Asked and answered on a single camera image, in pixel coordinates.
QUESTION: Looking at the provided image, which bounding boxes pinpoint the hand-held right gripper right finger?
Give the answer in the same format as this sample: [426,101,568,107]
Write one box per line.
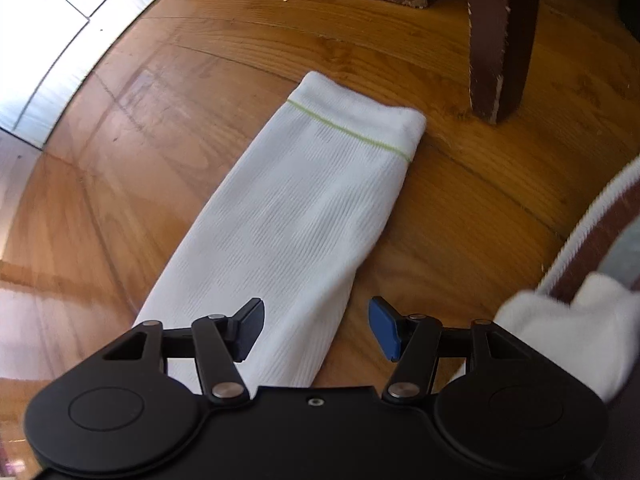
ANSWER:
[368,296,532,403]

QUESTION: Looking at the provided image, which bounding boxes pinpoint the white cabinet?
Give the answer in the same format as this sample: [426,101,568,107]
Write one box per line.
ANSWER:
[0,0,181,150]

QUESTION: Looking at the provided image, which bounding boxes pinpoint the patterned rug with white trim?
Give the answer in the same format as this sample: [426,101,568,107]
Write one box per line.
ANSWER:
[537,152,640,311]

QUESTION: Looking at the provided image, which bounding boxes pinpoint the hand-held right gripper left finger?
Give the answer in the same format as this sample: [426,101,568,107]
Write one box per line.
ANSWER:
[102,298,265,407]

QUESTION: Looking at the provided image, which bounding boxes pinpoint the white sock with green stripe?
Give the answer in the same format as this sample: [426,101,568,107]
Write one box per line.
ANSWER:
[132,71,427,389]

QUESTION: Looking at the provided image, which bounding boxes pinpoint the dark wooden furniture leg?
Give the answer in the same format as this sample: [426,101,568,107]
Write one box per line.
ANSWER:
[464,0,544,126]

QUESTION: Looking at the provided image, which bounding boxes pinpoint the plain white sock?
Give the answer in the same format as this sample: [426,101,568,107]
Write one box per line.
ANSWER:
[452,272,640,405]

